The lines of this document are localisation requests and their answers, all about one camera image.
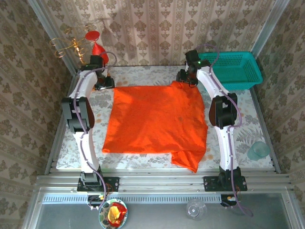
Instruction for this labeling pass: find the orange t-shirt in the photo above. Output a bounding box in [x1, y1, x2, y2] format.
[102, 80, 209, 174]

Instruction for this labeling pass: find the red goblet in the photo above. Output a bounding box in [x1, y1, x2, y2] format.
[85, 30, 110, 65]

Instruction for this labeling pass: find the floral tablecloth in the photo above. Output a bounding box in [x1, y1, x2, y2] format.
[57, 65, 275, 170]

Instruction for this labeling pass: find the teal plastic basket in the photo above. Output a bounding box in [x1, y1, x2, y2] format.
[197, 51, 264, 91]

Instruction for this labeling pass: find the teal translucent cup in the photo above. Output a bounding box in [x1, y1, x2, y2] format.
[246, 141, 271, 161]

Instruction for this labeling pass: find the clear plastic cup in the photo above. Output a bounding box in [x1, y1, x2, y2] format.
[185, 199, 207, 220]

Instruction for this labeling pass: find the red foil wrapper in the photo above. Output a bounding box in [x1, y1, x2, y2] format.
[112, 202, 128, 226]

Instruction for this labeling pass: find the gold foil wrapper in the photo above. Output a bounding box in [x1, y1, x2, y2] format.
[107, 205, 121, 221]

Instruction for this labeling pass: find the floral patterned bowl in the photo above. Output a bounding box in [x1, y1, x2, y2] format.
[98, 198, 128, 229]

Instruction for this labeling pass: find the gold wire stand wooden base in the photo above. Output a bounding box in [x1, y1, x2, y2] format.
[49, 25, 96, 72]

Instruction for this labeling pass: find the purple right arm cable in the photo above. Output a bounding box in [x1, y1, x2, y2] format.
[196, 44, 254, 218]

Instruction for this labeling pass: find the aluminium frame post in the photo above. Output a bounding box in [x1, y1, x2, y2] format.
[251, 0, 290, 58]
[28, 0, 78, 77]

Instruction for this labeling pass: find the aluminium side rail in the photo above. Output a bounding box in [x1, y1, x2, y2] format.
[44, 75, 78, 175]
[251, 87, 282, 174]

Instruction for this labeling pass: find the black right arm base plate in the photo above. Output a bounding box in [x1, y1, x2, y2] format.
[203, 176, 248, 192]

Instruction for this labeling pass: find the aluminium mounting rail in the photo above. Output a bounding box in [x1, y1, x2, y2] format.
[35, 168, 293, 194]

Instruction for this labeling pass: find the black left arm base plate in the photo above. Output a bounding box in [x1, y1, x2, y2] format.
[77, 176, 120, 193]

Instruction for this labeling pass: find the black cable connector box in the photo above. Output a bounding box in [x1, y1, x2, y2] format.
[87, 194, 108, 208]
[220, 194, 241, 207]

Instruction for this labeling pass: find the grey slotted cable duct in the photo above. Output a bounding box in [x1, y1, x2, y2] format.
[42, 193, 222, 204]

